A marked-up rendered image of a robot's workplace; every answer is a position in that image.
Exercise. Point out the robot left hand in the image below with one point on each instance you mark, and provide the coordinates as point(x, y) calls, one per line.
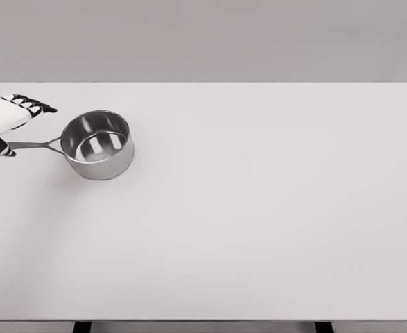
point(2, 117)

